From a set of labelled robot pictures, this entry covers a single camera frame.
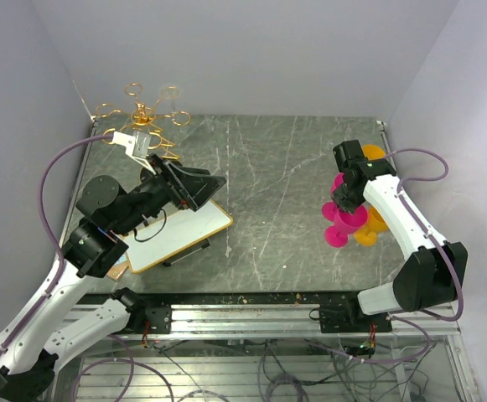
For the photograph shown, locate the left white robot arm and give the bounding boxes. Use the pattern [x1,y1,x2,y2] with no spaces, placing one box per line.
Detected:
[0,155,226,401]

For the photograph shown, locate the gold wire glass rack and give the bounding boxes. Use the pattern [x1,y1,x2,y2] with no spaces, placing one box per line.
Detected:
[95,82,191,161]

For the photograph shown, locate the clear wine glass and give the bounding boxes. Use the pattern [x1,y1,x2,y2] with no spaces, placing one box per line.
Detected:
[159,85,182,115]

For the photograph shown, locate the magenta wine glass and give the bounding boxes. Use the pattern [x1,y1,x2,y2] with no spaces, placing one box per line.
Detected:
[321,173,345,222]
[322,203,368,248]

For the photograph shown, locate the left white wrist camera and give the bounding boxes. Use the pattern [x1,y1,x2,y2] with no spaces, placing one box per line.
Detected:
[111,131,156,174]

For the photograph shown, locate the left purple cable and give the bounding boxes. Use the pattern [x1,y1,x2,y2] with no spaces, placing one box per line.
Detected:
[0,133,175,402]

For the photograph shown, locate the illustrated picture book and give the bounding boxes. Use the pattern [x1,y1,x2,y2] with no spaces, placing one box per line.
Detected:
[106,253,130,281]

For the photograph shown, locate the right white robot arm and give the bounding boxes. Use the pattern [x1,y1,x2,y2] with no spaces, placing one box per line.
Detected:
[331,140,468,332]

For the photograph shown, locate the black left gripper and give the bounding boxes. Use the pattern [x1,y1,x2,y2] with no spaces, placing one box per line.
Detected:
[112,152,225,235]

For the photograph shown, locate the white gold-framed tray stand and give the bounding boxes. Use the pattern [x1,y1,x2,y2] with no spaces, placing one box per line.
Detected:
[122,200,233,274]

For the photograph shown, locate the yellow wine glass front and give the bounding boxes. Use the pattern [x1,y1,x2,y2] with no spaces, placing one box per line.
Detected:
[362,144,386,161]

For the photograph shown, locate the magenta wine glass front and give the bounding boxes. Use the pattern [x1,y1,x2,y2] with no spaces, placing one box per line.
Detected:
[321,173,345,222]

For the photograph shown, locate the yellow wine glass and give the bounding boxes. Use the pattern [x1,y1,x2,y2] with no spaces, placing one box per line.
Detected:
[353,206,389,246]
[362,144,386,161]

